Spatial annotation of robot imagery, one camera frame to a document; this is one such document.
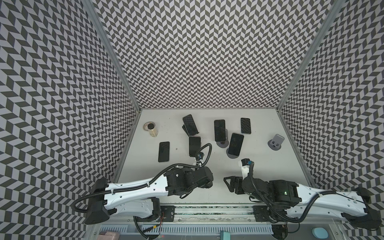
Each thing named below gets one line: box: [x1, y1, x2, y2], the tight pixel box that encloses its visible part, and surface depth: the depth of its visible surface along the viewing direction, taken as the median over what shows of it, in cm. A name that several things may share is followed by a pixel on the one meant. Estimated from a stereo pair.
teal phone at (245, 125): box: [240, 117, 251, 135], surface depth 107 cm
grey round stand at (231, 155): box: [226, 148, 239, 159], surface depth 96 cm
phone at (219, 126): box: [214, 119, 226, 142], surface depth 93 cm
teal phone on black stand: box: [182, 114, 199, 136], surface depth 99 cm
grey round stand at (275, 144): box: [267, 134, 285, 151], surface depth 95 cm
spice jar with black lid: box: [143, 121, 159, 138], surface depth 101 cm
